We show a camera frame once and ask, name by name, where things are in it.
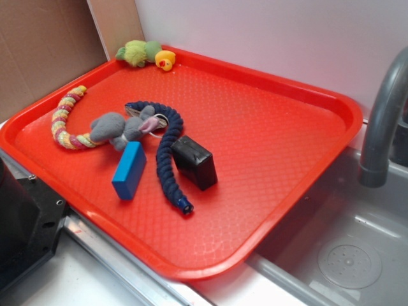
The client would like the blue rectangular block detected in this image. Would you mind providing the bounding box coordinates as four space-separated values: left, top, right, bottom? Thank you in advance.
112 142 147 200

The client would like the yellow rubber duck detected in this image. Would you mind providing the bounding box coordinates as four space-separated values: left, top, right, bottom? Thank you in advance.
155 50 176 71

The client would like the multicolored twisted rope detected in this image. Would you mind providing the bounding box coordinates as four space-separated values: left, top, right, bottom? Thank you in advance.
51 85 107 151

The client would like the navy blue twisted rope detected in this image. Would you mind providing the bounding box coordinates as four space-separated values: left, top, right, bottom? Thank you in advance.
124 101 195 216

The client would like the black rectangular block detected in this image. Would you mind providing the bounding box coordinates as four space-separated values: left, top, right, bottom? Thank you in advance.
170 135 218 191

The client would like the green plush toy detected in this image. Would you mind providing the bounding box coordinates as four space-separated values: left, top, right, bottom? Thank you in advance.
115 40 162 68

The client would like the grey toy faucet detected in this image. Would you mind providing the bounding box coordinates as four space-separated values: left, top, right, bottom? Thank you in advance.
358 48 407 188

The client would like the red plastic tray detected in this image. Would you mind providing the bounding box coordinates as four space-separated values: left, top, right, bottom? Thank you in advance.
1 50 363 281

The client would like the brown cardboard panel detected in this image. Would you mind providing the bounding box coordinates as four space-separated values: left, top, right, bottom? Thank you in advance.
1 1 143 121

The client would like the grey toy sink basin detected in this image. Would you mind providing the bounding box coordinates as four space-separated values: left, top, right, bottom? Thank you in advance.
247 149 407 305

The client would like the grey plush mouse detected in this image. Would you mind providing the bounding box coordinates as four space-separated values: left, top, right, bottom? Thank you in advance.
90 106 168 151

